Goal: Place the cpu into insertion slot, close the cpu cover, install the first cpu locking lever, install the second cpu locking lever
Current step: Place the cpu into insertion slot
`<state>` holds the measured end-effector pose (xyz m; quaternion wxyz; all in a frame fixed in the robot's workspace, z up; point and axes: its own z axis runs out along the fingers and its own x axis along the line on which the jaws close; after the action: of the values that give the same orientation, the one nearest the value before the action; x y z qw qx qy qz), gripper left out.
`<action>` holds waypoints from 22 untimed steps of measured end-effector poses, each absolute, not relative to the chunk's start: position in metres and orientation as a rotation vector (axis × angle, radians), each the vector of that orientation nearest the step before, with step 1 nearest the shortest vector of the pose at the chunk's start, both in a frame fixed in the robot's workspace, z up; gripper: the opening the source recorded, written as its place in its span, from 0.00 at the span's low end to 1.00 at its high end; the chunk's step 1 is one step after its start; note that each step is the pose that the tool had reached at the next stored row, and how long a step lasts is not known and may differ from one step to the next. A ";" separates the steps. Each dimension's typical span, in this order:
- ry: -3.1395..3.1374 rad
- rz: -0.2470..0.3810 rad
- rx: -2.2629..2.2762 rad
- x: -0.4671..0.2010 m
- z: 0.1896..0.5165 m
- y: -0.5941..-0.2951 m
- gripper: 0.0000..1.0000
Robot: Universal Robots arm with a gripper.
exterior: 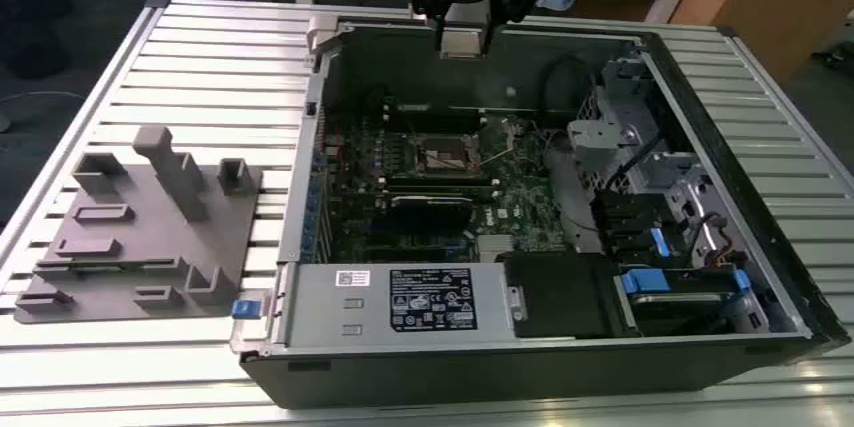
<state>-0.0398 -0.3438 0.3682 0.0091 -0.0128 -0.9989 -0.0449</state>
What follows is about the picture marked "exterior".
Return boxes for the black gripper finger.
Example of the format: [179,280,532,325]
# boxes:
[482,0,508,57]
[430,0,462,52]

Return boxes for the CPU with silver top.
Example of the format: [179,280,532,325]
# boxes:
[439,28,489,59]

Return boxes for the CPU socket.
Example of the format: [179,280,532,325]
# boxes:
[411,132,485,179]

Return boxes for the blue slot retainer strip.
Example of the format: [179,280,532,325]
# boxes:
[301,144,327,263]

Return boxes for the grey case release latch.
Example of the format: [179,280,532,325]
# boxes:
[305,15,343,56]

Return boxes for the green motherboard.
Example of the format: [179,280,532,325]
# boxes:
[319,105,584,266]

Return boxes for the black graphics card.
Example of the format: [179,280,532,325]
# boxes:
[389,193,477,234]

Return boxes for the silver drive cage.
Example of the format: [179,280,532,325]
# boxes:
[586,59,756,268]

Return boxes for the black disk bay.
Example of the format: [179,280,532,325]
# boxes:
[589,190,677,256]

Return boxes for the silver chipset heatsink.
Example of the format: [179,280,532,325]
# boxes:
[477,234,521,254]

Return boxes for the blue carrier tab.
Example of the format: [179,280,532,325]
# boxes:
[645,226,674,259]

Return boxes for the black plastic shroud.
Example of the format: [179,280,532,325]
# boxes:
[501,251,634,341]

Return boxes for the hard disk in blue carrier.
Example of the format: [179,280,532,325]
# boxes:
[614,265,754,337]

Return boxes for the silver power supply unit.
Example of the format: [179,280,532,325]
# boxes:
[285,261,524,348]

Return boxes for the black office chair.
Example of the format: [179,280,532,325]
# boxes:
[0,0,77,81]

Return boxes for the grey parts rack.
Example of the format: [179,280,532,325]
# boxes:
[11,125,267,327]

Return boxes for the black PC case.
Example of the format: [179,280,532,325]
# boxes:
[229,15,853,411]

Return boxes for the black looped cable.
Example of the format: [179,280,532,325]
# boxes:
[536,53,597,124]

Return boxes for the grey metal bracket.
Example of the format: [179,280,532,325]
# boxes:
[566,118,640,164]

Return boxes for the grey flat cable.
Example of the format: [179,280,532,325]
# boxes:
[541,144,606,254]

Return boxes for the coloured power wires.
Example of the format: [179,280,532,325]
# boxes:
[706,239,740,268]

